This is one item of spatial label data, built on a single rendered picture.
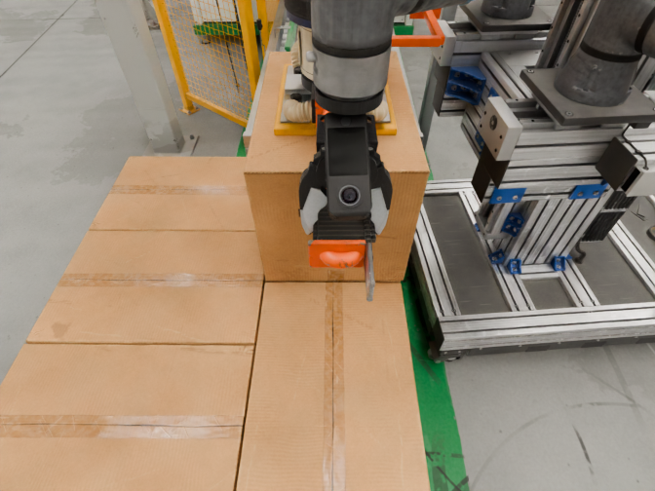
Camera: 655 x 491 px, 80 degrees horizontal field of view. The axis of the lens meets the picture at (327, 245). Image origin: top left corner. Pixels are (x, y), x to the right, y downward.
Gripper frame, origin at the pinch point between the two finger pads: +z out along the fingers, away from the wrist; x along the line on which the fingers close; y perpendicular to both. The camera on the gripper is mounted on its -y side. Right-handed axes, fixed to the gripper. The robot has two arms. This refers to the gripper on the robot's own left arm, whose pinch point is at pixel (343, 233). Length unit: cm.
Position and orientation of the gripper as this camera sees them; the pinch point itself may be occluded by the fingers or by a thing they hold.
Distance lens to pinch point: 54.1
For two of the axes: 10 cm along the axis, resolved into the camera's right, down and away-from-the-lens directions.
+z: 0.0, 6.6, 7.5
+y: 0.0, -7.5, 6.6
